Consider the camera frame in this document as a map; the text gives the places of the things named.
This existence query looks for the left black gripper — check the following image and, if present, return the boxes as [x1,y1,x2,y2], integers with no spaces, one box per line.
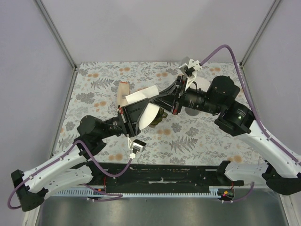
[98,98,150,139]

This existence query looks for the white slotted cable duct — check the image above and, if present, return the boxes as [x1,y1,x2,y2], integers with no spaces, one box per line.
[54,187,221,198]

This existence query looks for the orange coffee filter pack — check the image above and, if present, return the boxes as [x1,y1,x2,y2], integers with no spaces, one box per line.
[117,81,130,108]

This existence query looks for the grey glass carafe wooden collar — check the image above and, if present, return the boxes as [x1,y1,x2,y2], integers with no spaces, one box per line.
[185,107,200,116]

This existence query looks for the floral patterned table mat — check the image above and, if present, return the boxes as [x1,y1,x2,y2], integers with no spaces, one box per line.
[53,62,263,165]

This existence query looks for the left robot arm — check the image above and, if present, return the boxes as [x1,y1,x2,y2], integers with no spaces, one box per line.
[8,97,149,212]

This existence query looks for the green glass dripper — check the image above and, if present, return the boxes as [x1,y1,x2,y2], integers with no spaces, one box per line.
[149,108,168,128]

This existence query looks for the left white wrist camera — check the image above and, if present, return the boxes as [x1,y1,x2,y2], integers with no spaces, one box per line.
[127,137,146,160]

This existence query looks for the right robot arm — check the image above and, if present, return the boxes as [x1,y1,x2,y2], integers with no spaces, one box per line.
[150,76,301,195]

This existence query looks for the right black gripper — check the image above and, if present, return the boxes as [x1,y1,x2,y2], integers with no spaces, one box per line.
[150,75,222,115]

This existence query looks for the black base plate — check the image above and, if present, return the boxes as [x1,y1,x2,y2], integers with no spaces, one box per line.
[86,161,244,192]

